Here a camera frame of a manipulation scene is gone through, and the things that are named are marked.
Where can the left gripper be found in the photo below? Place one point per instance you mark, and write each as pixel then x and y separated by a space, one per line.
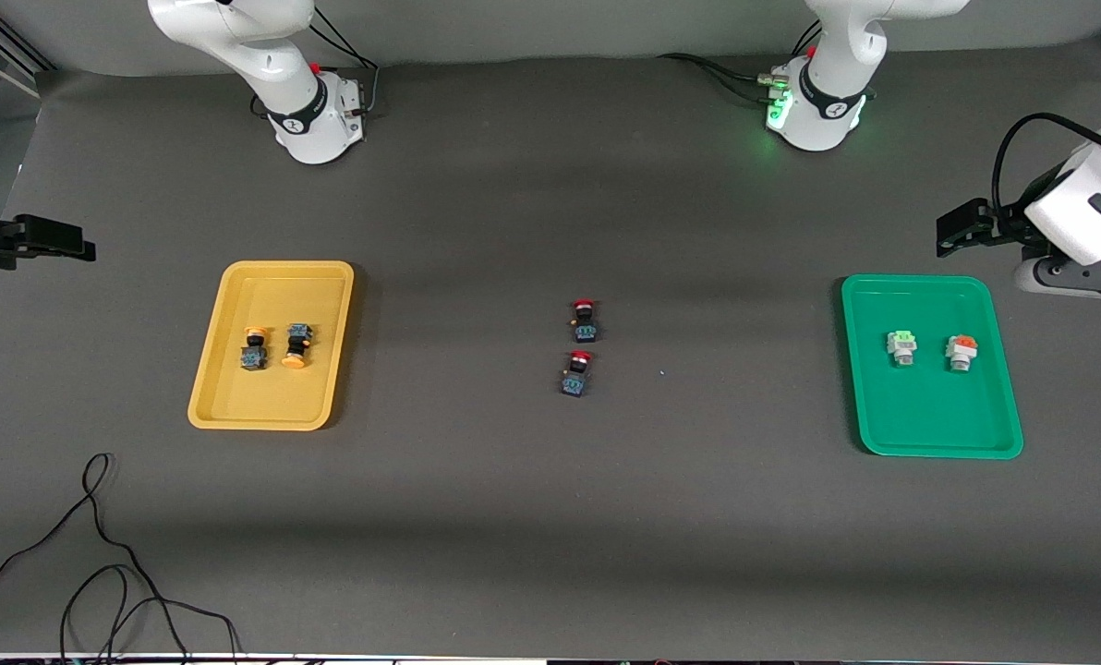
pixel 1010 224

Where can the yellow plastic tray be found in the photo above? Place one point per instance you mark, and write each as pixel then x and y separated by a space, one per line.
pixel 273 402

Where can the yellow push button switch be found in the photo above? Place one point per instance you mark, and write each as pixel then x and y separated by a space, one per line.
pixel 254 349
pixel 296 346

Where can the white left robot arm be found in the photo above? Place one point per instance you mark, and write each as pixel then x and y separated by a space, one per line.
pixel 828 92

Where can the green button with orange base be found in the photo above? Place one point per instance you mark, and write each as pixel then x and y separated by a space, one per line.
pixel 961 351

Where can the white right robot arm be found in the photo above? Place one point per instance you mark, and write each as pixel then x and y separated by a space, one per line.
pixel 273 55

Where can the red push button switch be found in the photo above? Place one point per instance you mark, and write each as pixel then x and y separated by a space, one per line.
pixel 576 374
pixel 585 320

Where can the aluminium frame rail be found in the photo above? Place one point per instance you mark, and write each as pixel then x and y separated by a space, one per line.
pixel 6 55

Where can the green plastic tray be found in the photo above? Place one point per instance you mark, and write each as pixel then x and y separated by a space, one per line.
pixel 929 416

